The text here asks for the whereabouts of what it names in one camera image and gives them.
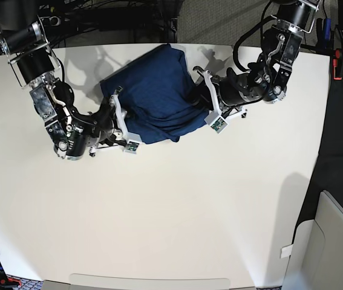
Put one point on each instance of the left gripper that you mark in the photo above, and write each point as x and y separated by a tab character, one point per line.
228	93

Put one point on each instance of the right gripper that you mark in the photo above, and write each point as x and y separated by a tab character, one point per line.
111	124

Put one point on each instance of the blue long-sleeve T-shirt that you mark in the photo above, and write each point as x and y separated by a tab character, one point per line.
155	88

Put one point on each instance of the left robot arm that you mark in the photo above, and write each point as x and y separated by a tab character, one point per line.
281	35

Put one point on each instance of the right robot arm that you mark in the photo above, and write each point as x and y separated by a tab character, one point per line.
24	41

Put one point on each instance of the red clamp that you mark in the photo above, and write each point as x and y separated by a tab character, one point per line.
337	64

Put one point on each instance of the white power strip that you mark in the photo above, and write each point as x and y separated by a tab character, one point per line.
52	21

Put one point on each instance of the black cloth on side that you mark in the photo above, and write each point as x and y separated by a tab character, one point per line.
328	171

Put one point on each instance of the beige plastic bin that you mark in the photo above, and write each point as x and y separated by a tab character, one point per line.
316	258

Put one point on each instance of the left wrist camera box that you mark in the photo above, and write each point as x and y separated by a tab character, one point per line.
216	122

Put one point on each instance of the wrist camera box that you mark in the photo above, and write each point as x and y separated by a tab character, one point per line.
131	147
216	122

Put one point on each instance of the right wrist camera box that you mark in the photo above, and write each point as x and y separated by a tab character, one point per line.
131	147

